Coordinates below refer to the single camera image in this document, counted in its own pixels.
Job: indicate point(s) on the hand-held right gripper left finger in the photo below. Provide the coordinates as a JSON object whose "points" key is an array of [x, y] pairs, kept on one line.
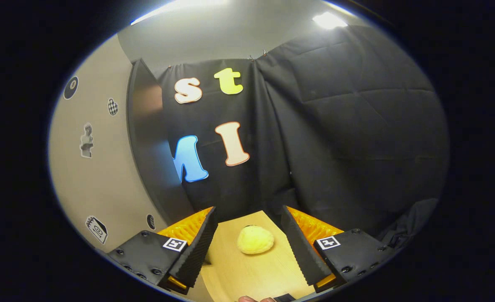
{"points": [[195, 253]]}

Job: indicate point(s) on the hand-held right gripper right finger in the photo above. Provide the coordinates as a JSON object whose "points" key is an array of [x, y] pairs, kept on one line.
{"points": [[299, 247]]}

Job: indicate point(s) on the beige cabinet door with stickers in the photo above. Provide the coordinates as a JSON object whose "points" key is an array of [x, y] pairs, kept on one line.
{"points": [[100, 184]]}

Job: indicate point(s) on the yellow fuzzy ball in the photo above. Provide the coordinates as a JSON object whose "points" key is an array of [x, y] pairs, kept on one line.
{"points": [[255, 240]]}

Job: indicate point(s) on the black backdrop cloth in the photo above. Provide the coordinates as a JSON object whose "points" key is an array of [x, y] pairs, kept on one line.
{"points": [[356, 126]]}

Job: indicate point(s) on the small ceiling light panel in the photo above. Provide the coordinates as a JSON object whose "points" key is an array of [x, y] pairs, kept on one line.
{"points": [[329, 20]]}

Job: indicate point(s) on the large ceiling light panel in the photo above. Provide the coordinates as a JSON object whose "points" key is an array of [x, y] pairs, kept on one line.
{"points": [[180, 6]]}

